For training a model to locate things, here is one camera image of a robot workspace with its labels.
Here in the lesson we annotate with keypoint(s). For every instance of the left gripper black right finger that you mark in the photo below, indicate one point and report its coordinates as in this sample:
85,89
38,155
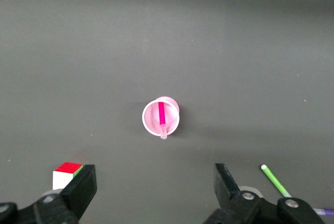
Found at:
227,192

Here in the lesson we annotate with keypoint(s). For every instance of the translucent pink cup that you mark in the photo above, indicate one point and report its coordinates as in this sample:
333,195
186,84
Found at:
151,122

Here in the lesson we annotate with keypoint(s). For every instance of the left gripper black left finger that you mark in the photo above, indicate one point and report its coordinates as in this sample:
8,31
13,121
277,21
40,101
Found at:
78,190

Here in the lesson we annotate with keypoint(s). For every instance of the green marker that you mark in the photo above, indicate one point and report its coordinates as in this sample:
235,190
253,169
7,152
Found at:
274,179

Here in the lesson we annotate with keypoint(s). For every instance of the purple marker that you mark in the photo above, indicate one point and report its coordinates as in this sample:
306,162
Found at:
326,211

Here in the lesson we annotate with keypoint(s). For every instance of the pink marker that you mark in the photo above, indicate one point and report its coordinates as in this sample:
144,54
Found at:
161,113

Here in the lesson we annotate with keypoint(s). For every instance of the colourful puzzle cube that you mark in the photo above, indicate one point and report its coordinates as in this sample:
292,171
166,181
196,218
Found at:
61,179

